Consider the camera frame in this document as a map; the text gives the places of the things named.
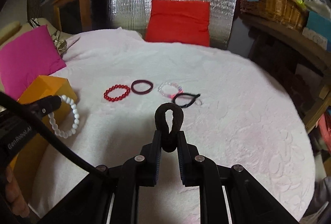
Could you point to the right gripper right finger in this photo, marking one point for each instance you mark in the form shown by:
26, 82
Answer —
191, 171

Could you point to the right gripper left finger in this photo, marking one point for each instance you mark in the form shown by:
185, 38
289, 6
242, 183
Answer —
149, 167

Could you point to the maroon bangle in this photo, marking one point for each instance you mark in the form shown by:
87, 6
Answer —
142, 87

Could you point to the left hand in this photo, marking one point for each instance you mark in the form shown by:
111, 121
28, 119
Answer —
14, 195

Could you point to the magenta pillow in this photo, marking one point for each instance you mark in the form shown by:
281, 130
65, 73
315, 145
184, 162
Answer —
28, 56

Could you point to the patterned grey cloth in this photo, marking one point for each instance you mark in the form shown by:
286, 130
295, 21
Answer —
60, 44

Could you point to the beige sofa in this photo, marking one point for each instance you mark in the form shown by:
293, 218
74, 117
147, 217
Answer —
15, 29

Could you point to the red pillow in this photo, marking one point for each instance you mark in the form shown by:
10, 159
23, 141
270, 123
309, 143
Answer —
184, 21

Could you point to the wicker basket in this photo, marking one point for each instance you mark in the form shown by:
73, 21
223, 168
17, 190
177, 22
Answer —
285, 12

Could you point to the teal box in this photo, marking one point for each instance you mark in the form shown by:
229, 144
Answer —
318, 30

